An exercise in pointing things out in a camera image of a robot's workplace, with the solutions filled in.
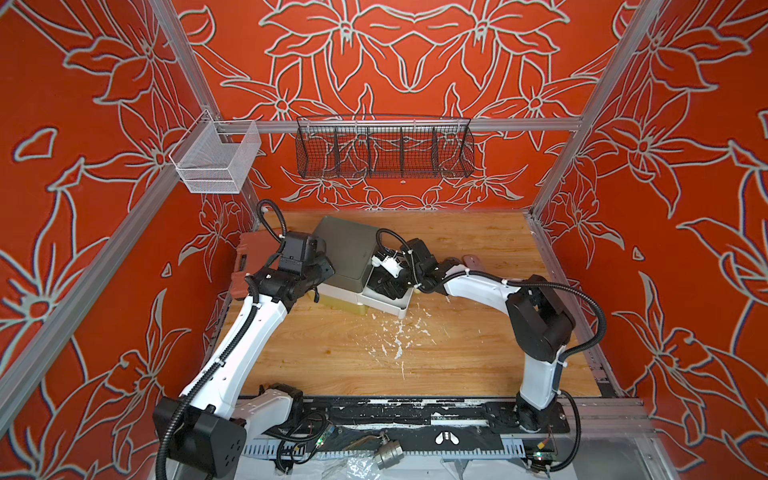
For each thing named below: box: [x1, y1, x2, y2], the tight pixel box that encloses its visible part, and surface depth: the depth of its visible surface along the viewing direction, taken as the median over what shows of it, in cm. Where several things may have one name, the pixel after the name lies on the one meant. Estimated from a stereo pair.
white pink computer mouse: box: [462, 254, 485, 271], surface depth 105 cm
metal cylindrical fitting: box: [376, 440, 405, 470], surface depth 67 cm
